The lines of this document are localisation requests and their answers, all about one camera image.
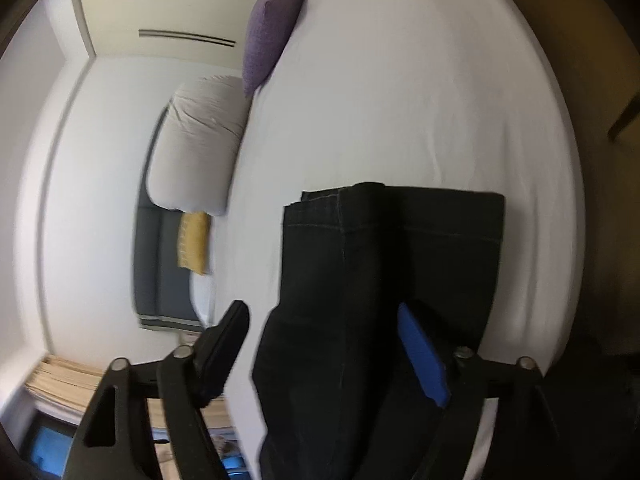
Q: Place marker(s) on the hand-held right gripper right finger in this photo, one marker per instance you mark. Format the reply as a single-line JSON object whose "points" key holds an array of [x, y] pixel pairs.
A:
{"points": [[422, 360]]}

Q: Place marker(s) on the cream curtain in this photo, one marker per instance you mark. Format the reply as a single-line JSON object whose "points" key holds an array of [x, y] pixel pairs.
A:
{"points": [[55, 380]]}

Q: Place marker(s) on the black denim pants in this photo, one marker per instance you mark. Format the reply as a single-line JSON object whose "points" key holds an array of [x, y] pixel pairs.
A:
{"points": [[350, 310]]}

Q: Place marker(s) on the yellow cushion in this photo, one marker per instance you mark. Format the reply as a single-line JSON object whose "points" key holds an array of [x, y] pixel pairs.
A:
{"points": [[193, 240]]}

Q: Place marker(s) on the rolled white duvet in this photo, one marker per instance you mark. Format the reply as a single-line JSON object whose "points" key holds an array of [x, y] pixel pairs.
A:
{"points": [[200, 150]]}

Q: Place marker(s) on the large window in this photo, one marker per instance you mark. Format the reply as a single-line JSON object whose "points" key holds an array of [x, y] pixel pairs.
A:
{"points": [[47, 442]]}

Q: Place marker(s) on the grey padded headboard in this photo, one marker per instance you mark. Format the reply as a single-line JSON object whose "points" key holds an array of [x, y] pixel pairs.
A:
{"points": [[155, 260]]}

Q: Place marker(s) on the white wardrobe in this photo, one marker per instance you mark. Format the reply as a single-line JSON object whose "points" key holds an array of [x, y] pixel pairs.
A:
{"points": [[150, 5]]}

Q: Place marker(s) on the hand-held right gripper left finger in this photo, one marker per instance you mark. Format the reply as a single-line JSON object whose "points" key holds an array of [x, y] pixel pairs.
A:
{"points": [[220, 360]]}

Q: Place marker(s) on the purple pillow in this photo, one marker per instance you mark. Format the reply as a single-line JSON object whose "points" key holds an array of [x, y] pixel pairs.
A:
{"points": [[270, 25]]}

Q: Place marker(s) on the bed with white sheet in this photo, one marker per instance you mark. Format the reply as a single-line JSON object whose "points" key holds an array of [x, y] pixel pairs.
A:
{"points": [[400, 110]]}

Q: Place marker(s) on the white pillow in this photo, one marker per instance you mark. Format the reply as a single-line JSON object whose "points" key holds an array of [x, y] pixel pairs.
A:
{"points": [[202, 300]]}

